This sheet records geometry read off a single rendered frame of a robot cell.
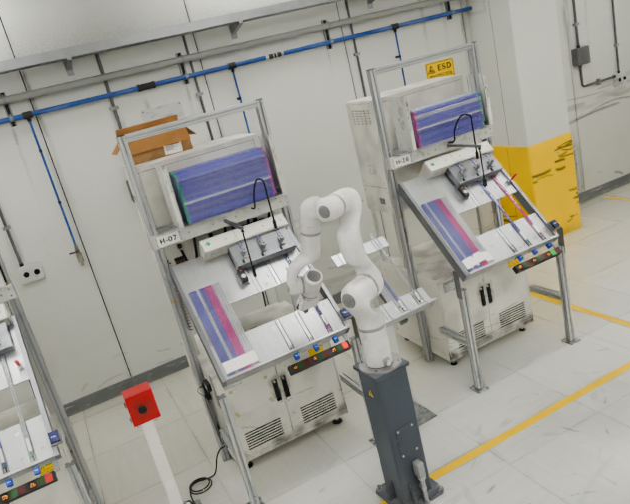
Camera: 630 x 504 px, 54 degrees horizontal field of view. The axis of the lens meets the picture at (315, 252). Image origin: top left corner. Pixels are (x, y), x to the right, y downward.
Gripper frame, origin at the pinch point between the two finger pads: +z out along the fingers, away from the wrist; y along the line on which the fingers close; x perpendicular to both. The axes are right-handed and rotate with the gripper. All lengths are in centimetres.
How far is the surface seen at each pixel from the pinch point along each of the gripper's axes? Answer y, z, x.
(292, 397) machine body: -9, 65, -19
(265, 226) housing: 6, 8, 57
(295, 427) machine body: -12, 78, -32
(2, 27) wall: -81, 10, 264
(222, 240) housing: -19, 8, 58
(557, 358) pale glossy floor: 147, 61, -67
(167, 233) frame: -45, -3, 65
